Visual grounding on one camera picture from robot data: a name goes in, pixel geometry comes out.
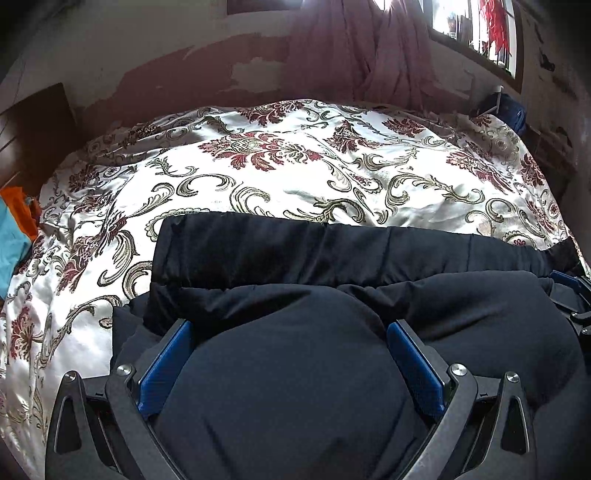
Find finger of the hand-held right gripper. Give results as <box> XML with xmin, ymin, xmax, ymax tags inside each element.
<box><xmin>549</xmin><ymin>270</ymin><xmax>591</xmax><ymax>342</ymax></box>

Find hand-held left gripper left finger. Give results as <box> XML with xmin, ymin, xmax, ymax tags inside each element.
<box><xmin>45</xmin><ymin>318</ymin><xmax>195</xmax><ymax>480</ymax></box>

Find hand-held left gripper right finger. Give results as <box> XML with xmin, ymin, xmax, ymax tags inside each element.
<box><xmin>386</xmin><ymin>318</ymin><xmax>539</xmax><ymax>480</ymax></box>

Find black padded jacket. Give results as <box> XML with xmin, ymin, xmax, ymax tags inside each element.
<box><xmin>111</xmin><ymin>213</ymin><xmax>588</xmax><ymax>480</ymax></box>

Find blue bag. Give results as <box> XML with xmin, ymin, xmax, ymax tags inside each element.
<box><xmin>496</xmin><ymin>92</ymin><xmax>528</xmax><ymax>133</ymax></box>

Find orange blue brown folded blanket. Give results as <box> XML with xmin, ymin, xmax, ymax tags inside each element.
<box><xmin>0</xmin><ymin>186</ymin><xmax>43</xmax><ymax>297</ymax></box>

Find floral satin bedspread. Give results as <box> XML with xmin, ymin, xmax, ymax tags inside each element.
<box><xmin>0</xmin><ymin>99</ymin><xmax>579</xmax><ymax>480</ymax></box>

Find red hanging cloth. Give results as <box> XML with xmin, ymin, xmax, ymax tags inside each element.
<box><xmin>478</xmin><ymin>0</ymin><xmax>514</xmax><ymax>57</ymax></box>

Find window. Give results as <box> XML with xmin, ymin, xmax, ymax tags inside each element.
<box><xmin>427</xmin><ymin>0</ymin><xmax>525</xmax><ymax>91</ymax></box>

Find dark wooden headboard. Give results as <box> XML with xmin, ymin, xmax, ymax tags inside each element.
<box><xmin>0</xmin><ymin>83</ymin><xmax>82</xmax><ymax>195</ymax></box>

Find pink curtain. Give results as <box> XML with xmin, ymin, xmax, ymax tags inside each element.
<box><xmin>288</xmin><ymin>0</ymin><xmax>435</xmax><ymax>108</ymax></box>

